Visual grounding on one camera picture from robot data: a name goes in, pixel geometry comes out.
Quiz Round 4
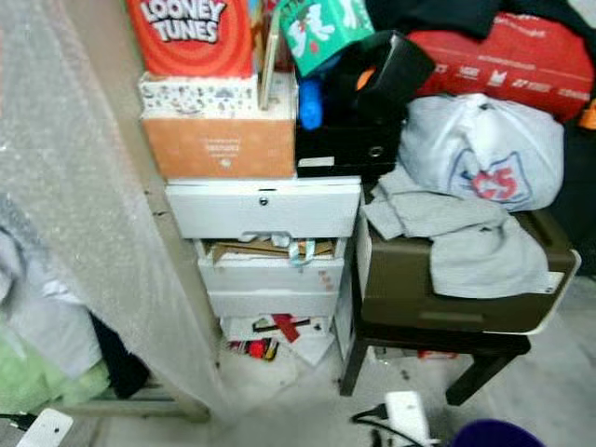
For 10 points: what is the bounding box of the plain white garment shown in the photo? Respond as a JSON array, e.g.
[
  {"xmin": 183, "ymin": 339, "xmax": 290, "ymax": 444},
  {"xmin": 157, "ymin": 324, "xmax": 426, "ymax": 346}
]
[{"xmin": 0, "ymin": 223, "xmax": 114, "ymax": 379}]

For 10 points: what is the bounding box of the bubble wrap sheet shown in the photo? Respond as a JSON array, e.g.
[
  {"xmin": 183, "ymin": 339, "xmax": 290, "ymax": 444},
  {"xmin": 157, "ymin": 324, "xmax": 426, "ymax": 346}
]
[{"xmin": 0, "ymin": 0, "xmax": 236, "ymax": 422}]

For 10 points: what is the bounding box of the light green garment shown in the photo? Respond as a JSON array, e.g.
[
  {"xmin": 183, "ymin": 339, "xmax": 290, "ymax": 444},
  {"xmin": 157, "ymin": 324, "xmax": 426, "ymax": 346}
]
[{"xmin": 0, "ymin": 333, "xmax": 114, "ymax": 416}]

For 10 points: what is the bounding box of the dark navy garment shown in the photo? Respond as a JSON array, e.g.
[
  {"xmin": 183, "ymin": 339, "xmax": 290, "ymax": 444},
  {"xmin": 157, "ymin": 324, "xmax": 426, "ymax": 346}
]
[{"xmin": 98, "ymin": 316, "xmax": 151, "ymax": 400}]

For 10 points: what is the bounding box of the orange cardboard box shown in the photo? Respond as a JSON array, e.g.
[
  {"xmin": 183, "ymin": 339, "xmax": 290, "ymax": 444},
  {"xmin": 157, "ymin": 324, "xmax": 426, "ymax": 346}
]
[{"xmin": 142, "ymin": 113, "xmax": 298, "ymax": 181}]

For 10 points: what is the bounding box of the white patterned box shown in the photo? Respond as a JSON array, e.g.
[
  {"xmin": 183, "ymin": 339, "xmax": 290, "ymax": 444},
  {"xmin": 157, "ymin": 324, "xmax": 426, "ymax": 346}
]
[{"xmin": 139, "ymin": 72, "xmax": 298, "ymax": 121}]

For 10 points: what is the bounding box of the red Looney Tunes box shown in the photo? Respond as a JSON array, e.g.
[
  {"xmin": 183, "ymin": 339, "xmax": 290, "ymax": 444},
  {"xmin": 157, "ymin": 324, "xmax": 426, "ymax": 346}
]
[{"xmin": 126, "ymin": 0, "xmax": 258, "ymax": 81}]

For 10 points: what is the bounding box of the brown cardboard piece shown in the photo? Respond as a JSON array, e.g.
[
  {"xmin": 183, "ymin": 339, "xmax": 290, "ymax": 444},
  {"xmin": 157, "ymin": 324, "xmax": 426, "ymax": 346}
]
[{"xmin": 209, "ymin": 239, "xmax": 335, "ymax": 263}]

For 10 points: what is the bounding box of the white drawer cabinet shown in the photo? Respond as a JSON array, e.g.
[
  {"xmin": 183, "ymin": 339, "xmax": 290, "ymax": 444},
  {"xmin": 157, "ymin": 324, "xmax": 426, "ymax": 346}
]
[{"xmin": 165, "ymin": 176, "xmax": 365, "ymax": 370}]

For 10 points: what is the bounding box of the red black small packet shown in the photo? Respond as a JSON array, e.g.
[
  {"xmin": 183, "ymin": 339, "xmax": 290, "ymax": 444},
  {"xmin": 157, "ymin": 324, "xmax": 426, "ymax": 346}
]
[{"xmin": 227, "ymin": 337, "xmax": 281, "ymax": 363}]

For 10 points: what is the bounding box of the red flat item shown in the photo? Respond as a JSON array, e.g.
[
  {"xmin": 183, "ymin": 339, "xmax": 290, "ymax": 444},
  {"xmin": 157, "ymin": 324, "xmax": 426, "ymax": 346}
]
[{"xmin": 251, "ymin": 314, "xmax": 305, "ymax": 345}]

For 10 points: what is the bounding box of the thin wooden board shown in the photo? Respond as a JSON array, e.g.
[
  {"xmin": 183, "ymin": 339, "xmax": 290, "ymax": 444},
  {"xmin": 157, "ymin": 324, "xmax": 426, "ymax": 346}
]
[{"xmin": 260, "ymin": 13, "xmax": 286, "ymax": 112}]

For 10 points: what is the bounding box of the blue plastic object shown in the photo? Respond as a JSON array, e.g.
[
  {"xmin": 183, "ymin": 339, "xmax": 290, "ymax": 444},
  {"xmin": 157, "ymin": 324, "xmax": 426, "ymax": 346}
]
[{"xmin": 297, "ymin": 78, "xmax": 326, "ymax": 132}]

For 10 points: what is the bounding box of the black box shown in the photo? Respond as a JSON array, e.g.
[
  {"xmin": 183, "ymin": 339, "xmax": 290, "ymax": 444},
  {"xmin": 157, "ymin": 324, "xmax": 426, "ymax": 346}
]
[{"xmin": 294, "ymin": 116, "xmax": 407, "ymax": 181}]

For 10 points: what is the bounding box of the green printed bag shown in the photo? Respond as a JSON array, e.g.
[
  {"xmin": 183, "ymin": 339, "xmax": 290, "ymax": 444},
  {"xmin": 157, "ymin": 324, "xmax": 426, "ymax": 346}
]
[{"xmin": 279, "ymin": 0, "xmax": 376, "ymax": 78}]

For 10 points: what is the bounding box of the black wooden stool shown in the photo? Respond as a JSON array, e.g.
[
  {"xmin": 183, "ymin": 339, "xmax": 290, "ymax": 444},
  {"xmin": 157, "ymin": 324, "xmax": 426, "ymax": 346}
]
[{"xmin": 337, "ymin": 278, "xmax": 533, "ymax": 407}]

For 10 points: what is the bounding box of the black bag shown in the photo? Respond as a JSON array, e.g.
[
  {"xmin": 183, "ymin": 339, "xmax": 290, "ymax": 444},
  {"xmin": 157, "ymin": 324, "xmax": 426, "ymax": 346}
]
[{"xmin": 321, "ymin": 29, "xmax": 438, "ymax": 123}]

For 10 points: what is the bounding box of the grey cloth garment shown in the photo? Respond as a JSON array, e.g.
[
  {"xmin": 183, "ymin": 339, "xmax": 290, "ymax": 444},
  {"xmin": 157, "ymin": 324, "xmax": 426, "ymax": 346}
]
[{"xmin": 362, "ymin": 167, "xmax": 556, "ymax": 300}]

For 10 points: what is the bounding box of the black cloth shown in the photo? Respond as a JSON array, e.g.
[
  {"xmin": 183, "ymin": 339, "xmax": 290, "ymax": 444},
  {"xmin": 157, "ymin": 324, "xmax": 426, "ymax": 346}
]
[{"xmin": 362, "ymin": 0, "xmax": 505, "ymax": 41}]

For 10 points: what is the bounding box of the white printed plastic bag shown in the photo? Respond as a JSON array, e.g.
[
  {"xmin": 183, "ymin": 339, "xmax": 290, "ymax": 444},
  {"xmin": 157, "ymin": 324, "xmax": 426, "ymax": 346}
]
[{"xmin": 398, "ymin": 92, "xmax": 566, "ymax": 214}]

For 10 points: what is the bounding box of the red printed box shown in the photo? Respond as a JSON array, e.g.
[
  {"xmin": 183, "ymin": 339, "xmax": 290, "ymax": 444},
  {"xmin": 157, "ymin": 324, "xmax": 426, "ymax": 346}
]
[{"xmin": 408, "ymin": 13, "xmax": 596, "ymax": 123}]

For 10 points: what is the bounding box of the dark blue round object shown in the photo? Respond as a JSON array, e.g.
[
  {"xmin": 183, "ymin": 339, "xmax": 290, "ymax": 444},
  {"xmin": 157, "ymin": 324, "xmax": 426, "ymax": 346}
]
[{"xmin": 451, "ymin": 418, "xmax": 547, "ymax": 447}]

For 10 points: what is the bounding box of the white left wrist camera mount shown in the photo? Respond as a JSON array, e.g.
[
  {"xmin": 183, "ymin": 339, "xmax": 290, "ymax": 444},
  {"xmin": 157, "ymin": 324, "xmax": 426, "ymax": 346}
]
[{"xmin": 17, "ymin": 407, "xmax": 75, "ymax": 447}]

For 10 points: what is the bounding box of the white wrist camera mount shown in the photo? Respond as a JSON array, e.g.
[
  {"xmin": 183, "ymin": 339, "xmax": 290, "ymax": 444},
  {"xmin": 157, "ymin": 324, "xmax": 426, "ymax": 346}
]
[
  {"xmin": 383, "ymin": 390, "xmax": 435, "ymax": 447},
  {"xmin": 17, "ymin": 407, "xmax": 75, "ymax": 447}
]

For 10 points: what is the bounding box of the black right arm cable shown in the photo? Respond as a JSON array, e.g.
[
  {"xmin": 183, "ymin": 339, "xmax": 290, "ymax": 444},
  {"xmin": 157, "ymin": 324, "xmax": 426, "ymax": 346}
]
[{"xmin": 351, "ymin": 401, "xmax": 440, "ymax": 447}]

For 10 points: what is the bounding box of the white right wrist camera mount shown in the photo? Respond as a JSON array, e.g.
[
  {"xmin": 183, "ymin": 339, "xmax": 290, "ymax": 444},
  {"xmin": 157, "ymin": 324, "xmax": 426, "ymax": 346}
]
[{"xmin": 383, "ymin": 390, "xmax": 435, "ymax": 447}]

